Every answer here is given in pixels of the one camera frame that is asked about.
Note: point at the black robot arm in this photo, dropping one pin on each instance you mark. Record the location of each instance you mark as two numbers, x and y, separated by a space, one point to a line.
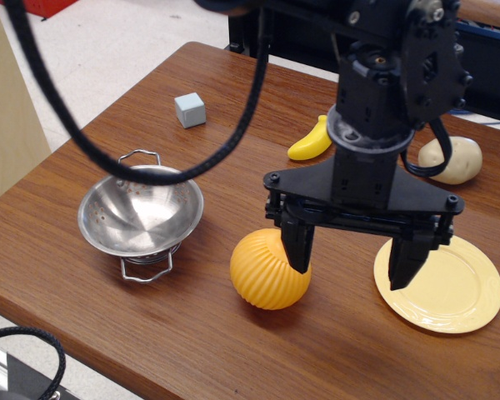
401 73

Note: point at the light wooden panel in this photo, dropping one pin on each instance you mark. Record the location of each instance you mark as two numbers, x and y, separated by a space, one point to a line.
23 144

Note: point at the beige toy potato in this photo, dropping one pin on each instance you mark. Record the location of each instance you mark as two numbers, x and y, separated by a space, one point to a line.
465 163

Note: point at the black metal frame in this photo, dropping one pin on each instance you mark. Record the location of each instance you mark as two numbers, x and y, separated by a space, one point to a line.
479 33

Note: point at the small metal colander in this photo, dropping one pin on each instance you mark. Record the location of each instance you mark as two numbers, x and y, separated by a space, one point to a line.
142 225

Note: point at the black base with screw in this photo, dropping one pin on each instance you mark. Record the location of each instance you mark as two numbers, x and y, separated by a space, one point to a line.
18 377

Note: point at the yellow toy banana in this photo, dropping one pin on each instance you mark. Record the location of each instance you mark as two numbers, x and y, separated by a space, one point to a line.
315 143

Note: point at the grey cube block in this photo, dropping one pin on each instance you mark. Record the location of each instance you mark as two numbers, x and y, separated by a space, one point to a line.
190 110

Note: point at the pale yellow plate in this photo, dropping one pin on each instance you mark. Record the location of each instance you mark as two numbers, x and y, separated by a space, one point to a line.
457 290

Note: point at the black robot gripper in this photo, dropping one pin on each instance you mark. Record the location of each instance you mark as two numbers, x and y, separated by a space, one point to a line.
361 188

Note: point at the orange plastic toy onion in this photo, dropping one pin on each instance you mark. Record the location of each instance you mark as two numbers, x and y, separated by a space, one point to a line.
261 274

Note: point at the red box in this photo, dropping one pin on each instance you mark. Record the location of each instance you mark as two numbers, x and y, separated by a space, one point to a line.
46 8

